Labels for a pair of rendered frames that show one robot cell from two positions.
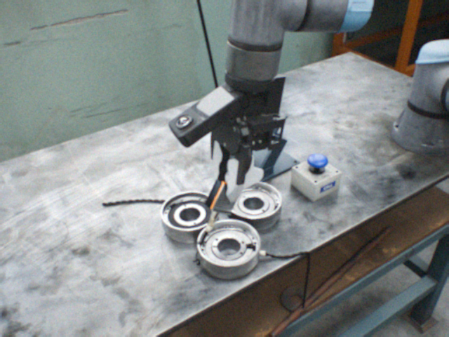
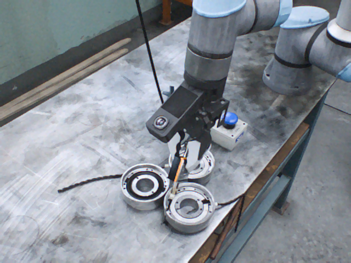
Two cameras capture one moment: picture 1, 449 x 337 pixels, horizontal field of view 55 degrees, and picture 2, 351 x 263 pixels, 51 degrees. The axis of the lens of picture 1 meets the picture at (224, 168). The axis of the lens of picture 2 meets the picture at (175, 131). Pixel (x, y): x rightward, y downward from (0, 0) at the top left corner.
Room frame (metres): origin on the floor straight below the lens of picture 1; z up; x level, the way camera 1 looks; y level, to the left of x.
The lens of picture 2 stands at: (0.09, 0.20, 1.46)
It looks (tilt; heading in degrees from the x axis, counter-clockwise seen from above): 43 degrees down; 337
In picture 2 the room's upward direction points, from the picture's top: 2 degrees clockwise
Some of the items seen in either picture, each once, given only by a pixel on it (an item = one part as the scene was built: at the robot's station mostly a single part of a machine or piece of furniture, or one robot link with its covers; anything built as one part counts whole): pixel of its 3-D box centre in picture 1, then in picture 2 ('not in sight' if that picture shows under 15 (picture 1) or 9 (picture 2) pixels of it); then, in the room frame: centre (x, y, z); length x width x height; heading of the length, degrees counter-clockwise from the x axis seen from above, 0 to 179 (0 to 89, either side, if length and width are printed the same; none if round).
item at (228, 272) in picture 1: (229, 249); (188, 208); (0.50, 0.00, 0.82); 0.10 x 0.10 x 0.04
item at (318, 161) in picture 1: (316, 167); (228, 123); (0.68, -0.18, 0.85); 0.04 x 0.04 x 0.05
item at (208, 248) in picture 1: (229, 250); (188, 208); (0.50, 0.00, 0.82); 0.08 x 0.08 x 0.02
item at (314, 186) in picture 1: (318, 177); (228, 130); (0.68, -0.19, 0.82); 0.08 x 0.07 x 0.05; 121
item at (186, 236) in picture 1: (190, 217); (145, 187); (0.58, 0.07, 0.82); 0.10 x 0.10 x 0.04
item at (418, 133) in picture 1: (430, 119); (290, 67); (0.85, -0.48, 0.85); 0.15 x 0.15 x 0.10
